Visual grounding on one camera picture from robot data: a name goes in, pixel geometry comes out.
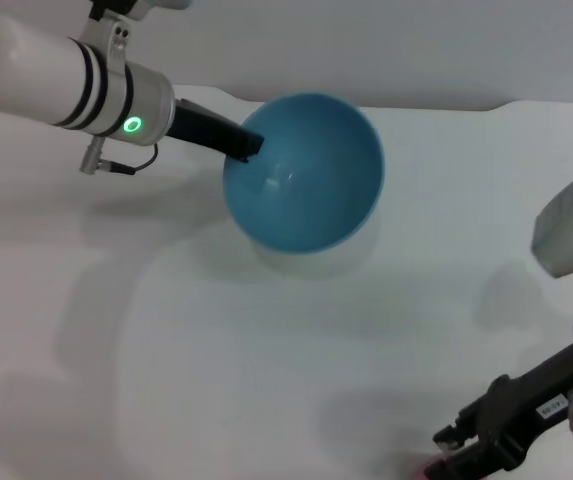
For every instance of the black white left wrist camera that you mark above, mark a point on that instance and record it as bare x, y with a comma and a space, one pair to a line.
136, 4

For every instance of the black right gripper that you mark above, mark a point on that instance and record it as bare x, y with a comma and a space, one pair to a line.
531, 395

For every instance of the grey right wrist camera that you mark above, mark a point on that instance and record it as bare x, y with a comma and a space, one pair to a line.
566, 230

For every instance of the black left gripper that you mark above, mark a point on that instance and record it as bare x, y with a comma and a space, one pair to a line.
201, 130

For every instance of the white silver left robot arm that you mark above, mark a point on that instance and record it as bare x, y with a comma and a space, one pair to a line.
26, 70

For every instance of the blue bowl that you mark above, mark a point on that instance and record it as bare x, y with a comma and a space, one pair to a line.
311, 175

